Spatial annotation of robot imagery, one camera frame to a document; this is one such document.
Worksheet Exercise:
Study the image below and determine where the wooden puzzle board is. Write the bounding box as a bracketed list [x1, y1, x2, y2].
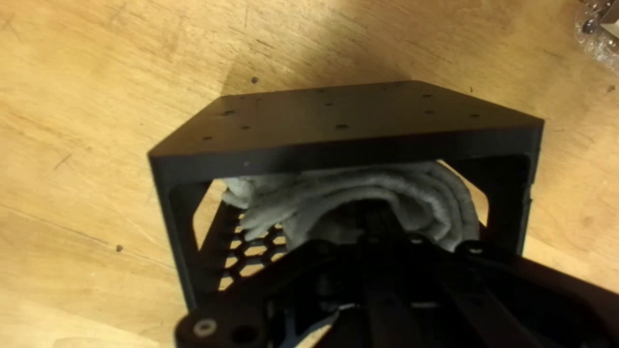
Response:
[573, 0, 619, 73]

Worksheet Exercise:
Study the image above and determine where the black perforated box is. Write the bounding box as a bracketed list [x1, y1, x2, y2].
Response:
[146, 78, 548, 348]

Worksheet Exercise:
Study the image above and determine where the grey white cloth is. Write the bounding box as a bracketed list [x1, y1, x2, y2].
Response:
[221, 160, 482, 252]

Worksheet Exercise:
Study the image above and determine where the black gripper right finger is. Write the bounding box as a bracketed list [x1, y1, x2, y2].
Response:
[335, 235, 619, 348]

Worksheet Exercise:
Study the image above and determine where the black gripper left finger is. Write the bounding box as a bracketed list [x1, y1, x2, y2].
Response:
[175, 237, 374, 348]

